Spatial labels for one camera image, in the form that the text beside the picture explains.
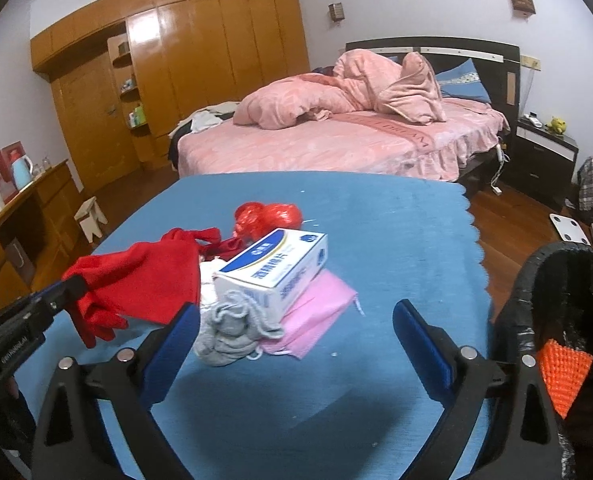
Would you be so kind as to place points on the blue pillow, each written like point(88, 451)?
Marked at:
point(463, 82)

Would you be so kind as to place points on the clothes pile on bed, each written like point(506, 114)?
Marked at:
point(207, 117)

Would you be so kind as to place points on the bed with pink sheet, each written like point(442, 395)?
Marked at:
point(365, 142)

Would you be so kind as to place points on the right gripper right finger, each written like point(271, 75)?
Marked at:
point(430, 350)

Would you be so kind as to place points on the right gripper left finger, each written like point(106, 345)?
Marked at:
point(163, 352)

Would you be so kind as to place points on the grey sock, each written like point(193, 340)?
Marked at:
point(232, 329)

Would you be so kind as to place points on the blue kettle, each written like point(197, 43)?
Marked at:
point(22, 169)

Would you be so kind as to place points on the black lined trash bin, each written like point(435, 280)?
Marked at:
point(552, 298)

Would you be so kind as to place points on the red plastic bag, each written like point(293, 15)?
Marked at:
point(253, 220)

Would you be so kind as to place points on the yellow plush toy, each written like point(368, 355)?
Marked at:
point(557, 126)

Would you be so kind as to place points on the pink cloth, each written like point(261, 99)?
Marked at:
point(324, 300)

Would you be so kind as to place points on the blue table mat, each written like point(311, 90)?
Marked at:
point(335, 397)

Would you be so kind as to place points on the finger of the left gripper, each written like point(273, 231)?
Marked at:
point(55, 298)

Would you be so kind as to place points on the pink crumpled duvet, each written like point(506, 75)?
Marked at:
point(361, 81)

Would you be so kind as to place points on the black headboard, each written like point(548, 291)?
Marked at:
point(498, 64)

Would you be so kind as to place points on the small white stool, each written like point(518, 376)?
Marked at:
point(90, 218)

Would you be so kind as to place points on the red cloth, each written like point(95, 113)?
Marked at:
point(150, 281)

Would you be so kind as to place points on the black white nightstand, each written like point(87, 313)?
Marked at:
point(541, 164)

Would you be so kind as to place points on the white bathroom scale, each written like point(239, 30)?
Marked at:
point(569, 229)

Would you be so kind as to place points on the orange foam net sleeve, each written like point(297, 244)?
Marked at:
point(564, 372)

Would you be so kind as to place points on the white blue box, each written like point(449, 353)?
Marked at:
point(275, 270)

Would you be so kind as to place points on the left wall lamp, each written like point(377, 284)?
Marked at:
point(336, 12)

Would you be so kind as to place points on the wooden wardrobe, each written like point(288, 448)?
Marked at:
point(124, 72)

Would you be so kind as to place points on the wooden sideboard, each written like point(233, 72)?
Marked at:
point(38, 234)

